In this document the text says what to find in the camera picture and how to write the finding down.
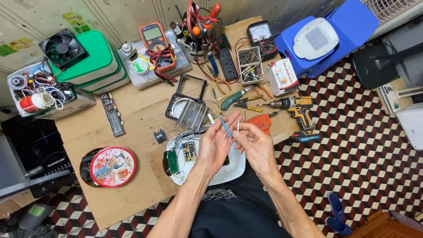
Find blue slipper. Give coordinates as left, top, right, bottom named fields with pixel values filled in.
left=327, top=192, right=345, bottom=221
left=325, top=216, right=353, bottom=236

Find green circuit board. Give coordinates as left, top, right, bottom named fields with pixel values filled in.
left=167, top=149, right=180, bottom=176

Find long black circuit strip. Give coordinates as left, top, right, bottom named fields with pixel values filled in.
left=100, top=93, right=126, bottom=138

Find white appliance grille cover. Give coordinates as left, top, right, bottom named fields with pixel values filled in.
left=293, top=17, right=340, bottom=60

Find orange handled pliers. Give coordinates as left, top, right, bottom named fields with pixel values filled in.
left=253, top=84, right=274, bottom=102

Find small metal knob device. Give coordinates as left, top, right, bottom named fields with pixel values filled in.
left=119, top=41, right=137, bottom=60

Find yellow power circuit board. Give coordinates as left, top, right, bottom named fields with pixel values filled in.
left=181, top=141, right=197, bottom=162

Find brown cardboard sheet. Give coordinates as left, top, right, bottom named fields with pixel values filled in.
left=54, top=16, right=299, bottom=231

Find black power strip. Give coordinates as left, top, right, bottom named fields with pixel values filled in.
left=216, top=39, right=239, bottom=82

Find black round appliance part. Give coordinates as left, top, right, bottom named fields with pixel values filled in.
left=79, top=147, right=106, bottom=188

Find person's black shorts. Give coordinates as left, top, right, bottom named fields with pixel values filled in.
left=188, top=160, right=293, bottom=238

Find black computer fan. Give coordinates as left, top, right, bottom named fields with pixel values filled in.
left=38, top=28, right=89, bottom=69

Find black induction cooker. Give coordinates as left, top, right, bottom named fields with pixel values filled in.
left=1, top=115, right=77, bottom=199

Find green lidded plastic container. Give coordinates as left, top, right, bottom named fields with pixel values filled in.
left=50, top=30, right=119, bottom=85
left=93, top=71, right=130, bottom=95
left=74, top=50, right=127, bottom=92

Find white fan grille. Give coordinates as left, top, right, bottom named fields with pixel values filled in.
left=362, top=0, right=423, bottom=40

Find white appliance housing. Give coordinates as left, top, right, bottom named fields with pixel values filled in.
left=162, top=132, right=246, bottom=186

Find green utility knife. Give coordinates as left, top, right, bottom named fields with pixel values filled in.
left=220, top=85, right=254, bottom=111

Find clear plastic organiser box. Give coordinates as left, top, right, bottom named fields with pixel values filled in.
left=118, top=29, right=192, bottom=90

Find green label solder spool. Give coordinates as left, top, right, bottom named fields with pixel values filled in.
left=132, top=58, right=150, bottom=75

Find person's right hand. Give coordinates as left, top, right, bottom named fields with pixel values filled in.
left=231, top=122, right=282, bottom=182

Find white medicine carton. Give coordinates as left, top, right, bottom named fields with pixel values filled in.
left=265, top=58, right=301, bottom=97

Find orange electric drill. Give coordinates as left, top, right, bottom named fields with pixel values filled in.
left=245, top=111, right=280, bottom=136

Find grey vacuum appliance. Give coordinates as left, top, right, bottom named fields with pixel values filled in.
left=0, top=202, right=58, bottom=238

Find metal can of tools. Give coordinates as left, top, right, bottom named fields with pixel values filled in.
left=169, top=0, right=226, bottom=65

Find round red decorated tin lid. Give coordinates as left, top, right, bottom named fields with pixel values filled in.
left=89, top=146, right=137, bottom=188

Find orange handled cutters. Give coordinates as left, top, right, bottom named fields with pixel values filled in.
left=208, top=66, right=232, bottom=96

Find yellow handled wire stripper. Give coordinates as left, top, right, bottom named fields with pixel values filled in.
left=233, top=95, right=265, bottom=113

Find small box of parts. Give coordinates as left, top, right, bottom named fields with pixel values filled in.
left=236, top=46, right=265, bottom=86

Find blue plastic stool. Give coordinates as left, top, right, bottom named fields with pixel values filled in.
left=274, top=0, right=380, bottom=79

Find brown wooden furniture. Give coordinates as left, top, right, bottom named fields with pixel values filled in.
left=347, top=210, right=423, bottom=238

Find person's left hand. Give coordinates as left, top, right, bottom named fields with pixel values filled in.
left=195, top=110, right=243, bottom=176

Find blue handled screwdriver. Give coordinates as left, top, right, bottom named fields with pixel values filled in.
left=207, top=51, right=220, bottom=77

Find black analog multimeter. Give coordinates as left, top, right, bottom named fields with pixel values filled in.
left=246, top=20, right=279, bottom=61

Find blue insulated wire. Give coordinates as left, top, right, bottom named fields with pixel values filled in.
left=217, top=115, right=233, bottom=138

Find white box of wires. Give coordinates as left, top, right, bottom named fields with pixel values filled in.
left=7, top=61, right=96, bottom=120

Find black rectangular frame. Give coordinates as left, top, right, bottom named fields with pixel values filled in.
left=165, top=73, right=208, bottom=121

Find yellow cordless drill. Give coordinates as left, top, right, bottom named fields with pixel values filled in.
left=257, top=96, right=321, bottom=143

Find black standing fan base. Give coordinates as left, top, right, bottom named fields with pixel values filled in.
left=351, top=41, right=423, bottom=90

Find orange digital multimeter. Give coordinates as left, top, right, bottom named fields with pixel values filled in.
left=139, top=22, right=176, bottom=73

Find white paper box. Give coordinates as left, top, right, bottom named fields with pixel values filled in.
left=395, top=102, right=423, bottom=151

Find metal finned heating element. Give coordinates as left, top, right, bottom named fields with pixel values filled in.
left=177, top=99, right=210, bottom=133

